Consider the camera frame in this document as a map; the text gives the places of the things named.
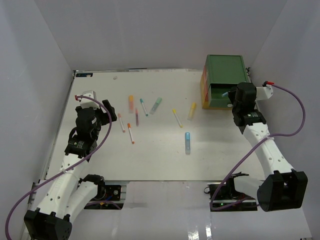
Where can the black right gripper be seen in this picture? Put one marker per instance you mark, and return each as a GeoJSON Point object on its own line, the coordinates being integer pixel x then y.
{"type": "Point", "coordinates": [232, 93]}

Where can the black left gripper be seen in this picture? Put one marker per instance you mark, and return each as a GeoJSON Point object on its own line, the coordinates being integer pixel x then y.
{"type": "Point", "coordinates": [105, 115]}

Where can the green drawer box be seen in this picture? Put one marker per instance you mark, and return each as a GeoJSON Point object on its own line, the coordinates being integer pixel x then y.
{"type": "Point", "coordinates": [225, 71]}

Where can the pink translucent gel pen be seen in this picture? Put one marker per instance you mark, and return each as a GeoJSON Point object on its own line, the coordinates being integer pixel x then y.
{"type": "Point", "coordinates": [137, 116]}

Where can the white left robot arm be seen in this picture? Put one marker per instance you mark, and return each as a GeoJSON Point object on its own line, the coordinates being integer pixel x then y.
{"type": "Point", "coordinates": [68, 194]}

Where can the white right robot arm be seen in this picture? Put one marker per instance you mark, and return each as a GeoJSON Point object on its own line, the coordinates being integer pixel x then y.
{"type": "Point", "coordinates": [283, 187]}

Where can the pink cap marker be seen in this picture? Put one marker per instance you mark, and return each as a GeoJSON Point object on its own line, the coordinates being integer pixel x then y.
{"type": "Point", "coordinates": [121, 123]}

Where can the orange cap highlighter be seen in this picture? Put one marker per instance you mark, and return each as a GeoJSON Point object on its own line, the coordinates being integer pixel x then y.
{"type": "Point", "coordinates": [131, 104]}

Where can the orange cap marker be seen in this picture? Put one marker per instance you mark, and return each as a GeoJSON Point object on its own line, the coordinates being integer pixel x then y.
{"type": "Point", "coordinates": [130, 133]}

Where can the teal cap marker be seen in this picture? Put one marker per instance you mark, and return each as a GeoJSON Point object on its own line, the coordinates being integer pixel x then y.
{"type": "Point", "coordinates": [144, 107]}

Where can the blue label sticker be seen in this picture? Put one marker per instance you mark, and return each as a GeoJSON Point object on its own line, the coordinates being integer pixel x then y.
{"type": "Point", "coordinates": [84, 75]}

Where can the green cap highlighter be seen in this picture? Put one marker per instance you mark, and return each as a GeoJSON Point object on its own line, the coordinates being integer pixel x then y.
{"type": "Point", "coordinates": [156, 105]}

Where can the yellow cap highlighter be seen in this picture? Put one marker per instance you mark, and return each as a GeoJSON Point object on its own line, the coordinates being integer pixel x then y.
{"type": "Point", "coordinates": [191, 111]}

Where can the yellow cap marker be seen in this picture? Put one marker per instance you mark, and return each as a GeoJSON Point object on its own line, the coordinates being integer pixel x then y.
{"type": "Point", "coordinates": [177, 117]}

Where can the blue cap highlighter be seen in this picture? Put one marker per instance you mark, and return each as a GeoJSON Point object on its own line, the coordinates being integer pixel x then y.
{"type": "Point", "coordinates": [187, 143]}

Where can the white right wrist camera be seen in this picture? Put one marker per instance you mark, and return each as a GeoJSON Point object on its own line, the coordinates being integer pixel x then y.
{"type": "Point", "coordinates": [265, 91]}

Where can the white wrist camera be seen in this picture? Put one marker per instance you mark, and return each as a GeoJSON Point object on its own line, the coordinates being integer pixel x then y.
{"type": "Point", "coordinates": [265, 91]}
{"type": "Point", "coordinates": [87, 102]}

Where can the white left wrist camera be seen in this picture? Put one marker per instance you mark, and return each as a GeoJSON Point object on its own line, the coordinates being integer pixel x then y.
{"type": "Point", "coordinates": [87, 102]}

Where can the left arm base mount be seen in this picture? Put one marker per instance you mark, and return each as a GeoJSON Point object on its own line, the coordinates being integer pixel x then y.
{"type": "Point", "coordinates": [110, 198]}

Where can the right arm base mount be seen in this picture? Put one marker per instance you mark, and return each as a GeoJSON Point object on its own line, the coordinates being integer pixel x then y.
{"type": "Point", "coordinates": [228, 194]}

